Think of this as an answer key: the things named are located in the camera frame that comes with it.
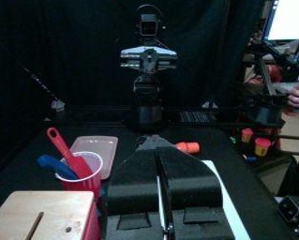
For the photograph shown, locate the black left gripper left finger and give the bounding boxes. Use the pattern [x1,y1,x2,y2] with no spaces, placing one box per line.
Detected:
[106,136,165,240]

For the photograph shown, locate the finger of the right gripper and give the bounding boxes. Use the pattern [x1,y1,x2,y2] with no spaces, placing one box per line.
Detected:
[149,49,160,75]
[140,50,150,75]

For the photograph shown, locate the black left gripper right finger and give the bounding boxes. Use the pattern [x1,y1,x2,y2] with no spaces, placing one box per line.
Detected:
[152,134,237,240]

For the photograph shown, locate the red plastic cup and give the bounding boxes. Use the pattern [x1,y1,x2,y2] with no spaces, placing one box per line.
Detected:
[55,151,105,204]

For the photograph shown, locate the orange toy cylinder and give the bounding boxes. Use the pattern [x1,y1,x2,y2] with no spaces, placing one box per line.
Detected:
[174,142,201,155]

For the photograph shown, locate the white flat board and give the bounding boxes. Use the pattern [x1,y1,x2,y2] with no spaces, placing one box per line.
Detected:
[157,159,252,240]

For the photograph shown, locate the pink translucent plastic lid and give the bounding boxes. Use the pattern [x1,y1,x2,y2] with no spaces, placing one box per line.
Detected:
[70,135,119,180]

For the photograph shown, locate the red toy spatula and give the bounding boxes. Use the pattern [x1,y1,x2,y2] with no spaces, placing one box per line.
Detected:
[46,127,94,180]

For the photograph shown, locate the black ribbed vent block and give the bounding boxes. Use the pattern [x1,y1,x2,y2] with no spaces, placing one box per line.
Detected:
[180,111,212,123]

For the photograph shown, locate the blue toy utensil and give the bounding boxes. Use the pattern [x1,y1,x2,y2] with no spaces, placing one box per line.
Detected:
[37,154,81,181]

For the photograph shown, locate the yellow tub with red lid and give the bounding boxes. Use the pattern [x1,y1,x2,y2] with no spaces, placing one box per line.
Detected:
[241,127,254,144]
[253,137,273,158]

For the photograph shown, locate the wooden box with red side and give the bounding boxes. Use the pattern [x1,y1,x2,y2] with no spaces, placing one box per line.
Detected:
[0,190,102,240]

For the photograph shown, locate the black webcam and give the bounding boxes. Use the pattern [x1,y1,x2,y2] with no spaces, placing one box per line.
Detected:
[277,195,299,227]

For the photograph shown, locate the white computer monitor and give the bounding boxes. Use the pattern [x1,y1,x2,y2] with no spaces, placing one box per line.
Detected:
[262,0,299,42]

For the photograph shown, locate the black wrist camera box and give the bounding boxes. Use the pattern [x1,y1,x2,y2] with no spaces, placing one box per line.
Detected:
[136,12,162,38]

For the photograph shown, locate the silver frame bracket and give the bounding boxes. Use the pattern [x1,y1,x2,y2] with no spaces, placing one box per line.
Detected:
[50,98,67,113]
[201,99,220,110]

